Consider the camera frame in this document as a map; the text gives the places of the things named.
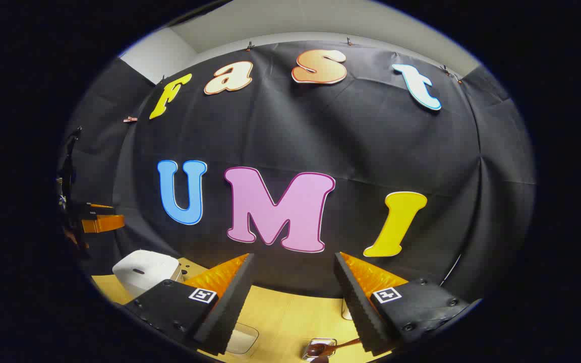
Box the glass chopstick holder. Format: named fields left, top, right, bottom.
left=302, top=338, right=337, bottom=361

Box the brown wooden spoon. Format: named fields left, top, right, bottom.
left=307, top=337, right=362, bottom=359

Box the white cable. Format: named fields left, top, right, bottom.
left=441, top=254, right=461, bottom=286

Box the black backdrop cloth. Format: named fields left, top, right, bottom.
left=59, top=40, right=537, bottom=303

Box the white rice cooker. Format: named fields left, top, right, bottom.
left=112, top=250, right=183, bottom=298

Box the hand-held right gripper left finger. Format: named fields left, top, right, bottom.
left=123, top=253, right=255, bottom=356

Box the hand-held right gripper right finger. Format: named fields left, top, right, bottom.
left=334, top=252, right=474, bottom=356

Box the clear plastic container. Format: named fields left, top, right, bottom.
left=227, top=323, right=260, bottom=355

